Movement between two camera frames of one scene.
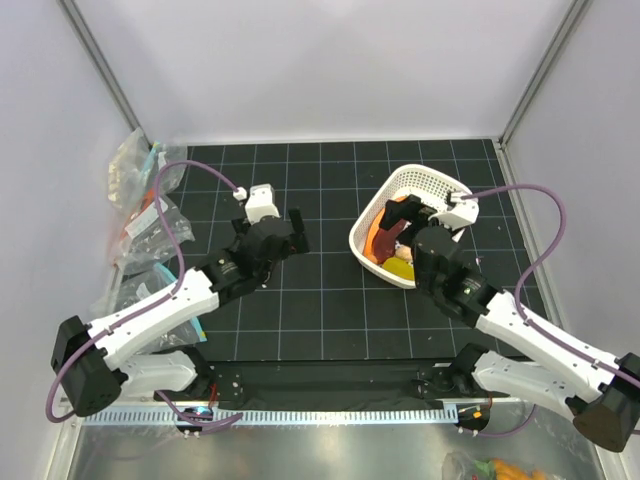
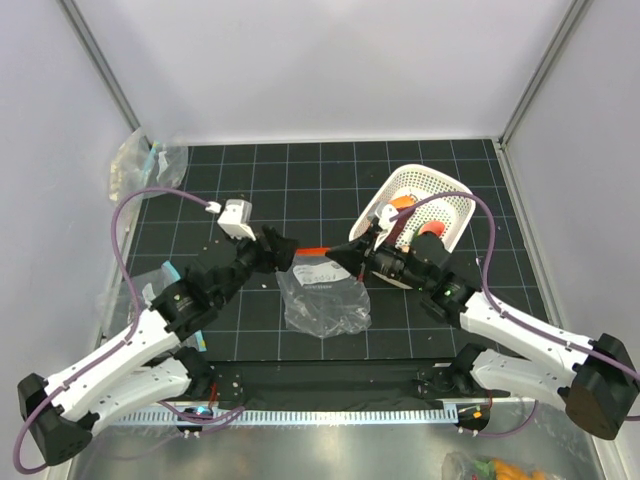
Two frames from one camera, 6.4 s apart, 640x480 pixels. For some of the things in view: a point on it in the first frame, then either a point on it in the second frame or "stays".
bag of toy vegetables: [461, 466] stays
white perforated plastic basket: [429, 185] stays
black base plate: [388, 380] stays
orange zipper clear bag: [144, 240] → [323, 297]
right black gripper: [402, 210] → [351, 256]
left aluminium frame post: [96, 54] stays
